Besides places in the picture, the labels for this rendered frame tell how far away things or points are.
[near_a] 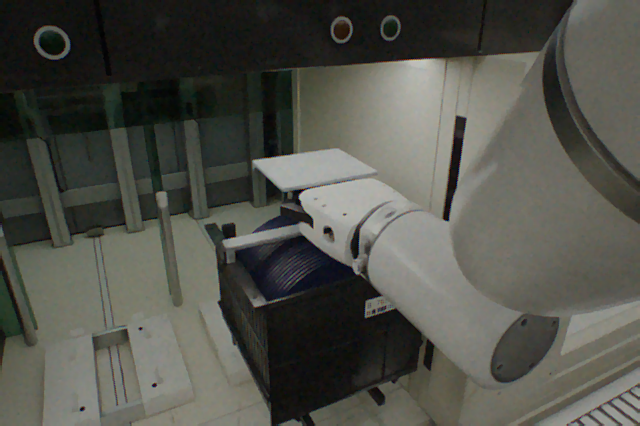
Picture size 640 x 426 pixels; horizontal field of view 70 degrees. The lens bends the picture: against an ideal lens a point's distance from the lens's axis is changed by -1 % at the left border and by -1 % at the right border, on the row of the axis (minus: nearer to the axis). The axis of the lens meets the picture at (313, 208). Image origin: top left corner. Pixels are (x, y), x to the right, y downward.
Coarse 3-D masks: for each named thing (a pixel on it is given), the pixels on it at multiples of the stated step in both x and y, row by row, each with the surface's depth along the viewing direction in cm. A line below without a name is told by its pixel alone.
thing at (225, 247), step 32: (256, 160) 57; (288, 160) 57; (320, 160) 57; (352, 160) 57; (224, 224) 64; (224, 256) 54; (224, 288) 64; (256, 288) 49; (320, 288) 50; (352, 288) 51; (224, 320) 69; (256, 320) 52; (288, 320) 49; (320, 320) 51; (352, 320) 54; (384, 320) 56; (256, 352) 54; (288, 352) 51; (320, 352) 53; (352, 352) 56; (384, 352) 58; (416, 352) 61; (256, 384) 57; (288, 384) 53; (320, 384) 55; (352, 384) 58; (288, 416) 55
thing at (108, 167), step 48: (0, 144) 109; (48, 144) 108; (96, 144) 118; (144, 144) 124; (192, 144) 123; (240, 144) 136; (0, 192) 113; (48, 192) 112; (96, 192) 121; (144, 192) 127; (192, 192) 129; (240, 192) 142
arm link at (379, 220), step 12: (396, 204) 41; (408, 204) 41; (372, 216) 41; (384, 216) 40; (396, 216) 39; (372, 228) 40; (384, 228) 39; (360, 240) 41; (372, 240) 39; (360, 252) 42; (360, 264) 40
